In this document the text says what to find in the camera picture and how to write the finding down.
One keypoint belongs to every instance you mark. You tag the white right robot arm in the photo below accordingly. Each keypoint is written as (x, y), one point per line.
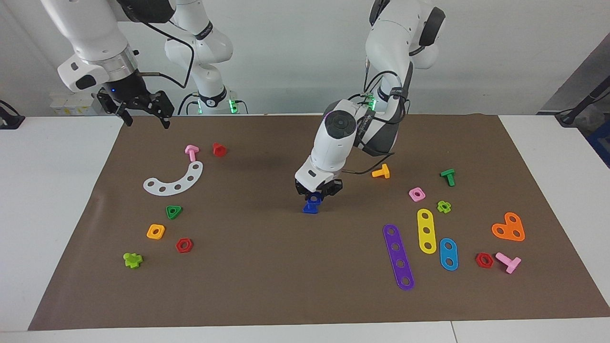
(90, 38)

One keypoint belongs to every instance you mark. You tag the blue two-hole plastic plate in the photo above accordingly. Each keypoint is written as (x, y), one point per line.
(448, 254)

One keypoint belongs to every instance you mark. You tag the purple four-hole plastic plate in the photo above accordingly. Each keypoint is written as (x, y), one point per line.
(398, 257)

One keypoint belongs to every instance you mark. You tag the orange plastic screw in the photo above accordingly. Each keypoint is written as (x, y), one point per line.
(383, 172)

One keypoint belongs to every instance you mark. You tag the red plastic screw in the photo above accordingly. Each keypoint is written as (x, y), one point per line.
(219, 150)

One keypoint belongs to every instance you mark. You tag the blue crate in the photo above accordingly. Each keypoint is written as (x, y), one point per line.
(601, 143)

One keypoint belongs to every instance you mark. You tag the blue triangle-head plastic screw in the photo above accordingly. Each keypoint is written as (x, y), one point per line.
(310, 209)

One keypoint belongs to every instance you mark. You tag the dark grey partition panel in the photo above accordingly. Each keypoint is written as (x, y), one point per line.
(586, 71)

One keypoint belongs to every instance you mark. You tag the brown table mat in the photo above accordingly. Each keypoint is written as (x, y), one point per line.
(267, 267)

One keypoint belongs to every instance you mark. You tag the pink plastic screw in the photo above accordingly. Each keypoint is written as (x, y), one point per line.
(507, 262)
(191, 151)

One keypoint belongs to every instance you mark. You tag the pink square plastic nut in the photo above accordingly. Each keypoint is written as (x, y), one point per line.
(412, 196)

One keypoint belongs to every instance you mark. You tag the red hexagonal plastic nut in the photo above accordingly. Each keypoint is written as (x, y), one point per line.
(179, 246)
(478, 260)

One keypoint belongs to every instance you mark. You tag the black table clamp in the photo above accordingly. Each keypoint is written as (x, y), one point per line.
(9, 121)

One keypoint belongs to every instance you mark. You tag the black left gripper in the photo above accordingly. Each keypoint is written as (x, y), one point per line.
(333, 186)

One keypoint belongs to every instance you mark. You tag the white boxes stack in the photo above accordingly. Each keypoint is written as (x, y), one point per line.
(71, 107)

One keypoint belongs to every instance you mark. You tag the orange heart-shaped plastic plate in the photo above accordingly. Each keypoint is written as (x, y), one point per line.
(508, 227)

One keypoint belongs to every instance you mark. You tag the black stand leg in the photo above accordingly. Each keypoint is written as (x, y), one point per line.
(572, 114)

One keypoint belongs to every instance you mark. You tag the yellow three-hole plastic plate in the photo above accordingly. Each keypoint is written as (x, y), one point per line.
(426, 224)

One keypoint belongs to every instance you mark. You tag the lime cross-head plastic screw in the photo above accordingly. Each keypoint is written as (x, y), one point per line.
(132, 260)

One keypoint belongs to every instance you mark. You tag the orange square plastic nut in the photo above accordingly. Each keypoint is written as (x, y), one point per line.
(150, 234)

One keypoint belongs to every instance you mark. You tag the white curved five-hole plate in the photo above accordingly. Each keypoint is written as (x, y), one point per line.
(186, 183)

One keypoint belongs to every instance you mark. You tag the green cross-shaped plastic nut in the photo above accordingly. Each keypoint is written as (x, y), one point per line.
(440, 207)

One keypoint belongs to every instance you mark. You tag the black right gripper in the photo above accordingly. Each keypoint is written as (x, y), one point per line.
(133, 100)

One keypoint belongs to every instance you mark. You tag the green triangular plastic nut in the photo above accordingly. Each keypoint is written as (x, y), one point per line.
(169, 209)

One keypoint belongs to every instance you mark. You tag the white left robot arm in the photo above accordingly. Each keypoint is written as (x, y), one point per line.
(333, 143)

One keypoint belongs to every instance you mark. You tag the blue square plastic nut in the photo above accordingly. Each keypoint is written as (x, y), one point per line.
(315, 198)

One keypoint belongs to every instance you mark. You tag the green plastic screw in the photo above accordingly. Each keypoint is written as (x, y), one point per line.
(449, 175)

